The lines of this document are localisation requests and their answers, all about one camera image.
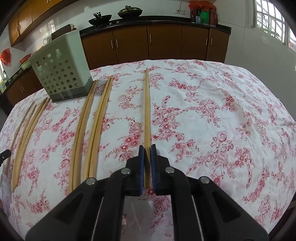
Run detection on red plastic bag on wall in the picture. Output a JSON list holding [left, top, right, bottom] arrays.
[[0, 48, 11, 67]]

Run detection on black wok with lid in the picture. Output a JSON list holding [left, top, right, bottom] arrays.
[[117, 5, 142, 19]]

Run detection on black wok with handle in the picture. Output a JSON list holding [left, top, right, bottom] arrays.
[[88, 12, 112, 27]]

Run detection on white wall socket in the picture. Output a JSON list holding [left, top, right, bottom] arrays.
[[175, 9, 185, 15]]

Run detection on green perforated utensil holder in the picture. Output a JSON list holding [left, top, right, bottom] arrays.
[[29, 30, 93, 102]]

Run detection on brown lower kitchen cabinets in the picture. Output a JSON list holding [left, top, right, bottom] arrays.
[[1, 20, 231, 113]]

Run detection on green and red basins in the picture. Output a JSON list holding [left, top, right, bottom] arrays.
[[20, 54, 31, 70]]

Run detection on red and green thermos group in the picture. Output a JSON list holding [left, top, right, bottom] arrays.
[[189, 1, 218, 27]]

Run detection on brown upper wall cabinets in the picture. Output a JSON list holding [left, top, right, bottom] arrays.
[[9, 0, 78, 47]]

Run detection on window with white grille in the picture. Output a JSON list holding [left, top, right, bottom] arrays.
[[250, 0, 295, 52]]

